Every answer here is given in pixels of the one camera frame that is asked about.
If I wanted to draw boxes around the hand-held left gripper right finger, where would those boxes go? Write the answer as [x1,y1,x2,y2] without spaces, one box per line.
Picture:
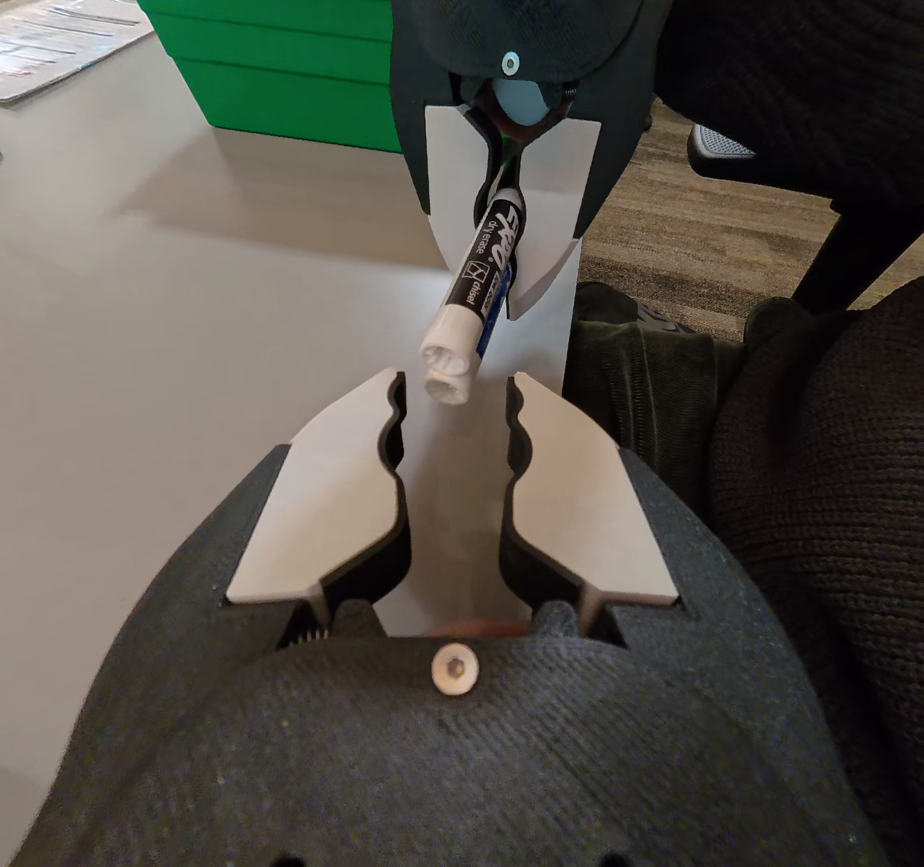
[504,372,681,633]

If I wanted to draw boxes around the person's black sweater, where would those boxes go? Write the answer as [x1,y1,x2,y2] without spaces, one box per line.
[711,279,924,867]

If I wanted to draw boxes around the green plastic bin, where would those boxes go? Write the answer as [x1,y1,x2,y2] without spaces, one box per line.
[108,0,409,153]

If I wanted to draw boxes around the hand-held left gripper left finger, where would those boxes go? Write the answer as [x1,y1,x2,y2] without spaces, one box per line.
[225,368,412,623]

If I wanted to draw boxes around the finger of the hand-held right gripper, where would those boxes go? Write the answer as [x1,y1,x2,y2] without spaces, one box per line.
[507,118,604,321]
[424,105,493,275]

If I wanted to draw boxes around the black dry erase marker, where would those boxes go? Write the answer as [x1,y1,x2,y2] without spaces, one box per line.
[417,187,526,377]

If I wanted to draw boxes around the person's dark green pants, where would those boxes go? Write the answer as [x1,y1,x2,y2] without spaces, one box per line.
[563,281,752,514]

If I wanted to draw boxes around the person's right forearm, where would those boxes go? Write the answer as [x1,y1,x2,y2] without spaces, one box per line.
[653,0,924,233]

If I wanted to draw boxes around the laminated printed sheet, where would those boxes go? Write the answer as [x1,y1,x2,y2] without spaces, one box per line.
[0,0,154,104]

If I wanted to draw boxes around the blue dry erase marker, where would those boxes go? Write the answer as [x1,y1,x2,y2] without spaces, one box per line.
[424,261,517,406]

